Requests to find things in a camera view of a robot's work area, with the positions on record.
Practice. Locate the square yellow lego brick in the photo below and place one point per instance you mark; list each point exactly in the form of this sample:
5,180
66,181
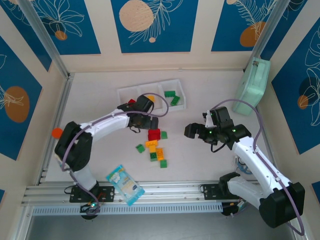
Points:
151,98

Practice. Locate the curved yellow lego brick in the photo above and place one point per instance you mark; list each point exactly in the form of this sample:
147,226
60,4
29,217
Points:
152,149

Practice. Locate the long yellow lego brick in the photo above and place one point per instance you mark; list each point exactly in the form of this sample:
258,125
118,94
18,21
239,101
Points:
160,153

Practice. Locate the long green lego brick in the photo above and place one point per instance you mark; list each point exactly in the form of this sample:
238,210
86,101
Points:
175,100

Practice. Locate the white three-compartment container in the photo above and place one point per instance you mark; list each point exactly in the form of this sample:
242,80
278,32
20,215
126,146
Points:
182,100

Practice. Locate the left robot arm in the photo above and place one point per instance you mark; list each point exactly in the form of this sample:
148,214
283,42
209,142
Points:
105,122

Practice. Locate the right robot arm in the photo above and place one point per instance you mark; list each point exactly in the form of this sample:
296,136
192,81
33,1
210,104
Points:
250,155

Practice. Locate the large red lego brick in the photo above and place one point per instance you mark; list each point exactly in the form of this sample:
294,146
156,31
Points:
154,135

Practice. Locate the small green lego brick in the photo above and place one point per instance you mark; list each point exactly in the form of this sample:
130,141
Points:
164,135
153,156
163,164
140,148

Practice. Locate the blue tape roll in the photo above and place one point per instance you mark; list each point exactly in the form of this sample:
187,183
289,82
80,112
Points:
242,167

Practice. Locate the mint green bag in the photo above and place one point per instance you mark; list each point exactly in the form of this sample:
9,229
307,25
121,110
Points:
252,85

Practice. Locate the blue wet wipes packet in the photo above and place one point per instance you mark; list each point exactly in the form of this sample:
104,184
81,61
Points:
125,185

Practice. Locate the orange ball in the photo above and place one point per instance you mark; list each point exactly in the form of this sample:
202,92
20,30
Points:
57,132

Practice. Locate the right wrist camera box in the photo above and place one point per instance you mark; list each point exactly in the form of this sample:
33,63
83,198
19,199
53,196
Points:
208,121

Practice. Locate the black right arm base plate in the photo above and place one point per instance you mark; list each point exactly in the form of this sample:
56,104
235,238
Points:
211,192

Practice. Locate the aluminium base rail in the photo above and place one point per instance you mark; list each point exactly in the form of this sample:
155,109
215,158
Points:
175,191

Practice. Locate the aluminium side rail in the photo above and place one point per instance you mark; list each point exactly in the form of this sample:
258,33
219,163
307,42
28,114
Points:
63,100

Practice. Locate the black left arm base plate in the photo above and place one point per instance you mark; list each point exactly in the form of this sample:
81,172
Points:
107,193

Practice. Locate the aluminium frame post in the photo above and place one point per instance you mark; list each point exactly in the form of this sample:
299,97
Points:
45,37
265,32

